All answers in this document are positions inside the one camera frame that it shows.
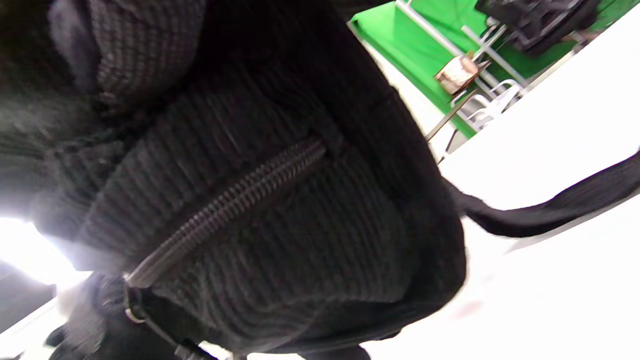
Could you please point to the person's right hand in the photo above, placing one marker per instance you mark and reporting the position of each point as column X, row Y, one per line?
column 135, row 45

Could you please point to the brown patterned bag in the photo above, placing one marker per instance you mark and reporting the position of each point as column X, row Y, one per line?
column 456, row 74

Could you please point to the white metal chair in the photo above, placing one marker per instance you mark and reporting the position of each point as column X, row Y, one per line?
column 492, row 107

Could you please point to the black backpack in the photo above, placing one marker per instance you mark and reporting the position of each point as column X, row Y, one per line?
column 275, row 200

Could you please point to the wooden side table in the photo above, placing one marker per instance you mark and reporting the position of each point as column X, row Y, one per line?
column 450, row 117

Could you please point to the black mesh office chair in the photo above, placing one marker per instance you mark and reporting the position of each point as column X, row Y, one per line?
column 540, row 22

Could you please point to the green screen backdrop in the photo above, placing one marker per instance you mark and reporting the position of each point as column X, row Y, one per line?
column 430, row 35

